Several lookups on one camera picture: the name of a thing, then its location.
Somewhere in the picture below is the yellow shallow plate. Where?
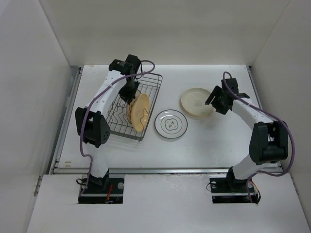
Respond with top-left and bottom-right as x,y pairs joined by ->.
131,94 -> 150,133

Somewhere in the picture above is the grey wire dish rack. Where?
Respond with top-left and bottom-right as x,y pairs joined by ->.
106,73 -> 163,141

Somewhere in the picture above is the cream deep plate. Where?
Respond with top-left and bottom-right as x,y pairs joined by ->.
180,87 -> 215,117

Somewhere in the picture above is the white plate thin green rim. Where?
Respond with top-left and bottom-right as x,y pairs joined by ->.
154,109 -> 188,140

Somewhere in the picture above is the white plate flower emblem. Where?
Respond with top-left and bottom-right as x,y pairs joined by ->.
126,101 -> 134,124

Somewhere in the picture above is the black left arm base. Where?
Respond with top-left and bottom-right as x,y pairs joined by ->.
76,172 -> 124,204

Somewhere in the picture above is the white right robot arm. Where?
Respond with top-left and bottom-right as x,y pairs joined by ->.
205,78 -> 289,191

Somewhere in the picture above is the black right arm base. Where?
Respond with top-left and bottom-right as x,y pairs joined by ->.
208,177 -> 261,204

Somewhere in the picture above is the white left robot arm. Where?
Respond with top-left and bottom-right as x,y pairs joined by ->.
75,55 -> 141,193

